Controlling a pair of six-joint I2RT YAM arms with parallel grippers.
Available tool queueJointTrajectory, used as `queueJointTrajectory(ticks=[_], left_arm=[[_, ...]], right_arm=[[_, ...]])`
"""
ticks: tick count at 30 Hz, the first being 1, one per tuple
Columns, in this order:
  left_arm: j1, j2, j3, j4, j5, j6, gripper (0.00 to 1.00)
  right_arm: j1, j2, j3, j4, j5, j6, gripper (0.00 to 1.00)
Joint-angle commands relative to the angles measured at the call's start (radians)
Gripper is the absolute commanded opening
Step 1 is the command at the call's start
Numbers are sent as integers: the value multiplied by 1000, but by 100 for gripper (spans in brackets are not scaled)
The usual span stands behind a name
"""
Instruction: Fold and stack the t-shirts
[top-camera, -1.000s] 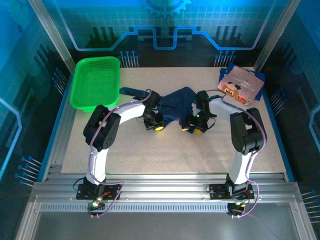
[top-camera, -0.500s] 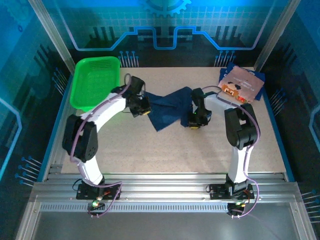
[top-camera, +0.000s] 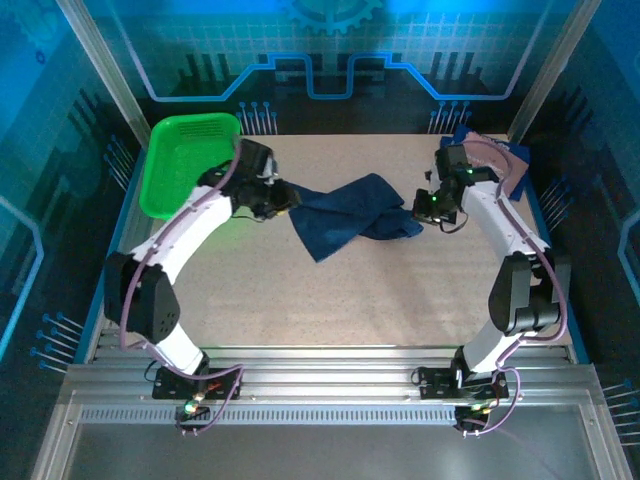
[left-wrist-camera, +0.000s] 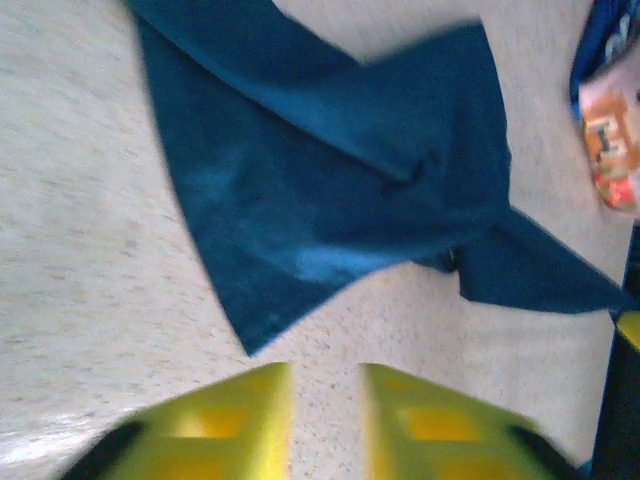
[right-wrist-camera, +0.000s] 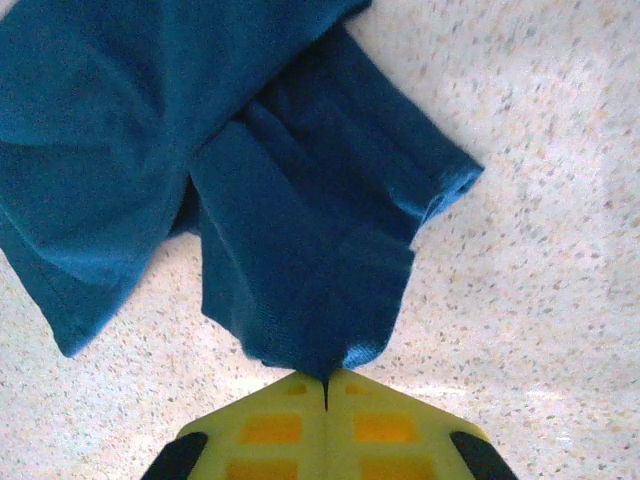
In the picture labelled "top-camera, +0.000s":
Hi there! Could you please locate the dark blue t-shirt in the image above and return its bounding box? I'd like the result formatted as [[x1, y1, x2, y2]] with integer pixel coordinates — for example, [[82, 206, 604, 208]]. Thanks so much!
[[287, 172, 425, 264]]

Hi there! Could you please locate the green plastic basket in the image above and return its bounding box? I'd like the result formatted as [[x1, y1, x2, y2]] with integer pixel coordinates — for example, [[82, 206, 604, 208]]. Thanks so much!
[[138, 112, 242, 221]]

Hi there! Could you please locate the small board with LED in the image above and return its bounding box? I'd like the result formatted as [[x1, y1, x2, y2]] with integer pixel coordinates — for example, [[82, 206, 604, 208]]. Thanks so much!
[[173, 398, 211, 436], [453, 399, 494, 439]]

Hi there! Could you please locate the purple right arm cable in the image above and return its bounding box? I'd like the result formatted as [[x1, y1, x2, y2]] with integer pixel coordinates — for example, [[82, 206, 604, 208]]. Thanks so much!
[[462, 139, 570, 441]]

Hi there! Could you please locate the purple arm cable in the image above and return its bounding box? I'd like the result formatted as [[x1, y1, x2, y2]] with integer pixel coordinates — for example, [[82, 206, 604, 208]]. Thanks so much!
[[117, 158, 246, 436], [462, 139, 570, 441]]

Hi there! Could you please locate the aluminium corner post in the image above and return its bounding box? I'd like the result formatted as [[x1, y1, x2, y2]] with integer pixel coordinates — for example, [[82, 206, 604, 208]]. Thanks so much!
[[54, 0, 152, 146], [506, 0, 604, 145]]

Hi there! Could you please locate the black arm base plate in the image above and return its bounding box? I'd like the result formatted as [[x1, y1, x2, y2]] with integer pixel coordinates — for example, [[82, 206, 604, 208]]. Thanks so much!
[[416, 366, 510, 401], [151, 366, 242, 401]]

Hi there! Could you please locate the aluminium frame rail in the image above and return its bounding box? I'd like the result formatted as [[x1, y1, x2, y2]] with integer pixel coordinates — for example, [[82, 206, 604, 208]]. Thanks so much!
[[34, 343, 632, 480]]

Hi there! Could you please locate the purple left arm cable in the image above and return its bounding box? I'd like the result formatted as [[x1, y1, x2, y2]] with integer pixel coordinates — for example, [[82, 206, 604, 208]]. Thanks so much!
[[117, 158, 246, 436]]

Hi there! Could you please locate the blue table side rail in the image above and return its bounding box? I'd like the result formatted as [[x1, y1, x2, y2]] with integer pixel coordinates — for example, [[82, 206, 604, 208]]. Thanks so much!
[[73, 149, 147, 365]]

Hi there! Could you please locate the slotted grey cable duct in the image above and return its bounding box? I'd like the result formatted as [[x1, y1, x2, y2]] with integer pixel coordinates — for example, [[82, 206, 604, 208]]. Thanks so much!
[[79, 405, 459, 426]]

